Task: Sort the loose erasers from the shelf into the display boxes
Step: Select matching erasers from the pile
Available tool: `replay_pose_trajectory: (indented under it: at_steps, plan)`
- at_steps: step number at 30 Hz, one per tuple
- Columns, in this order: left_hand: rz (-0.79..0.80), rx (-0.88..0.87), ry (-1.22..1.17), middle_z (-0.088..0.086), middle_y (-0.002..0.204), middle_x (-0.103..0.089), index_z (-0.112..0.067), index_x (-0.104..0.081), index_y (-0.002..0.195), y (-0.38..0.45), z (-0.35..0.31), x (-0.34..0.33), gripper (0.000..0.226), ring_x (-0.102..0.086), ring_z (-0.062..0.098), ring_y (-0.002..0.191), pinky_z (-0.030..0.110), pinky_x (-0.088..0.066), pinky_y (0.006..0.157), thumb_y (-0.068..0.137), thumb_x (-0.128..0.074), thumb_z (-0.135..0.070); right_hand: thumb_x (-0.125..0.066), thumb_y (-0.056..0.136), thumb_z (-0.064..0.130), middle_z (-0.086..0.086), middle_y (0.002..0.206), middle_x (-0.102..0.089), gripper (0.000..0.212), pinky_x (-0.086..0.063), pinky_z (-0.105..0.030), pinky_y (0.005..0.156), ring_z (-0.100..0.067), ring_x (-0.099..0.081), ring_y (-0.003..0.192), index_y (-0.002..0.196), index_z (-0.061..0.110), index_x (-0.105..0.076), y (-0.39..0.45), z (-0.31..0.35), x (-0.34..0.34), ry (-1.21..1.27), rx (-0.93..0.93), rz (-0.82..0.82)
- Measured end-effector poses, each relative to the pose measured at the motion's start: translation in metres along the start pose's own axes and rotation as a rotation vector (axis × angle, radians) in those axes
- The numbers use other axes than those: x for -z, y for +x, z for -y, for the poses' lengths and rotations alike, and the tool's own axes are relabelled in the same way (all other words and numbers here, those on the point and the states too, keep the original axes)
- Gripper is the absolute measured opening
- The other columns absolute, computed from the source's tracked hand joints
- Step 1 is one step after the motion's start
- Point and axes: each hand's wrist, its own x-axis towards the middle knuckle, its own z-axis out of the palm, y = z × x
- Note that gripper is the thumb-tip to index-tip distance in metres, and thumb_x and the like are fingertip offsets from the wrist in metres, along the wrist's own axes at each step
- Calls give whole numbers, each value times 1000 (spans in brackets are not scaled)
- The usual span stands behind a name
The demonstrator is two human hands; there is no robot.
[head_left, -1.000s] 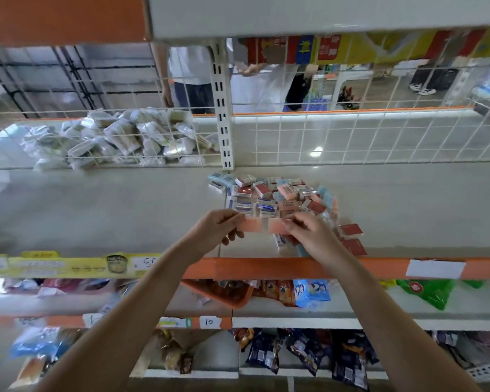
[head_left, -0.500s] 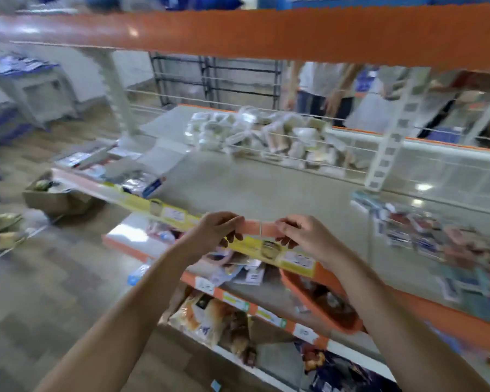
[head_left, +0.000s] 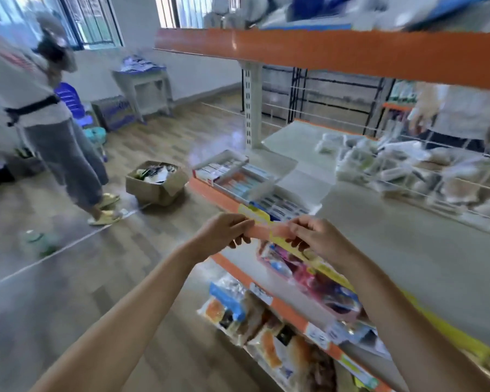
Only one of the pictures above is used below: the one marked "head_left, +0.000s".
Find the person's left hand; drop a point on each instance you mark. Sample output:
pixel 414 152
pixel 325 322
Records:
pixel 220 234

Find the person's right hand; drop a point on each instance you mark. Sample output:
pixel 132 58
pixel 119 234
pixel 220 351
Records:
pixel 323 239

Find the pink eraser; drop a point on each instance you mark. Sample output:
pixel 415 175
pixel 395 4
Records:
pixel 261 231

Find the blue white eraser box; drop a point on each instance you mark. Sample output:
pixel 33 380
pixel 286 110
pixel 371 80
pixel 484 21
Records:
pixel 287 200

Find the box of pink-blue erasers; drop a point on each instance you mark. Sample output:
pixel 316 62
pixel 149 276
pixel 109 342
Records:
pixel 241 182

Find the red eraser display box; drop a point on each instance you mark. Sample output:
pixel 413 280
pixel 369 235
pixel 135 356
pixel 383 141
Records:
pixel 208 169

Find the person's left forearm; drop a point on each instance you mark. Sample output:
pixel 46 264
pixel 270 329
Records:
pixel 122 322

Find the open brown cardboard box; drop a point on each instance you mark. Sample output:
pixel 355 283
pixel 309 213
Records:
pixel 157 190

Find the white orange metal shelf unit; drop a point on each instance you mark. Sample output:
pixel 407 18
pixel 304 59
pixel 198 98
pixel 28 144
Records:
pixel 441 265

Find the blue orange snack packet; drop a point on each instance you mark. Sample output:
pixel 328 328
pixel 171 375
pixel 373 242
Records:
pixel 225 306

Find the pile of packets in carton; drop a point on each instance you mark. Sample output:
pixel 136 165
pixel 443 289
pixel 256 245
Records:
pixel 153 171

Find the pile of white packets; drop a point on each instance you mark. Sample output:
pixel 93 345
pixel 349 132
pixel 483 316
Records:
pixel 416 171

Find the black metal rack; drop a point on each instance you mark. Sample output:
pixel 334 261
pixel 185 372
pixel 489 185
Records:
pixel 335 98

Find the grey table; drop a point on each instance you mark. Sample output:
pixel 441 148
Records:
pixel 143 81

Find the yellow price label strip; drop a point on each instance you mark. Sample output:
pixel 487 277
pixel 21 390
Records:
pixel 465 343

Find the green bottle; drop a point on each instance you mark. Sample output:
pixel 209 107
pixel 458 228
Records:
pixel 39 241

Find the large window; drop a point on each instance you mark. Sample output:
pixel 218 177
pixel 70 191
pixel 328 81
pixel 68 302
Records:
pixel 90 16

